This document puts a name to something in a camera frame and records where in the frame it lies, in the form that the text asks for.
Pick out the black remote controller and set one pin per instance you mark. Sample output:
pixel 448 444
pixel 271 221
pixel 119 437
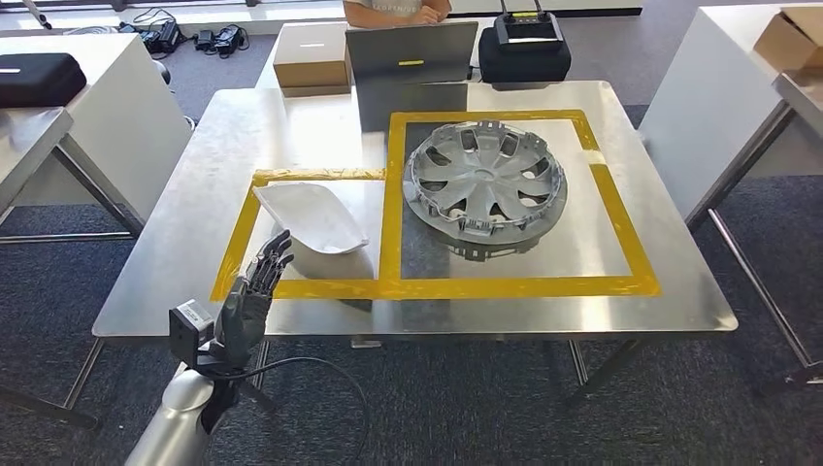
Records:
pixel 527 27

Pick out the beige masking tape piece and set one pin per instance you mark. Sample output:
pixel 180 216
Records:
pixel 593 156

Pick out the person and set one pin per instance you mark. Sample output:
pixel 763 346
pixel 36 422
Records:
pixel 392 11

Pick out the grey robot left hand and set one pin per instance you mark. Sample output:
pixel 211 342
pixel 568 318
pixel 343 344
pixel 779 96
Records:
pixel 244 315

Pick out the grey metal wheel hub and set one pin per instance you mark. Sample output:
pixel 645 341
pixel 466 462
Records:
pixel 485 183

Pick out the stainless steel workbench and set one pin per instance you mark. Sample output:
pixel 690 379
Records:
pixel 797 90
pixel 193 212
pixel 26 141

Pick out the black hard case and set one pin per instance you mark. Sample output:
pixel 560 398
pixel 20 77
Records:
pixel 38 80

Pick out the white cabinet panel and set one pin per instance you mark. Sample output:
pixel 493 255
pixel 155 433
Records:
pixel 707 109
pixel 116 116

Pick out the black carry bag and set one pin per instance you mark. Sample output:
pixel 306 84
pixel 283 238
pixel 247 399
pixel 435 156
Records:
pixel 524 63

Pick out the black power adapter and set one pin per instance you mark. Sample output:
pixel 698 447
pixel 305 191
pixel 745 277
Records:
pixel 161 35
pixel 222 40

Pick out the white curved plastic part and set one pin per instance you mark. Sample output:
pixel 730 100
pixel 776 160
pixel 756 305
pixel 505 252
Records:
pixel 315 215

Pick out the grey laptop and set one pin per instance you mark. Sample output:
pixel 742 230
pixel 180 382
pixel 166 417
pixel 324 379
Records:
pixel 411 54

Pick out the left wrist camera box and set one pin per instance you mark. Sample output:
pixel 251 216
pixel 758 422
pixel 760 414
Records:
pixel 190 328

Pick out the brown cardboard box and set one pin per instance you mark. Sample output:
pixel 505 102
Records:
pixel 312 61
pixel 791 38

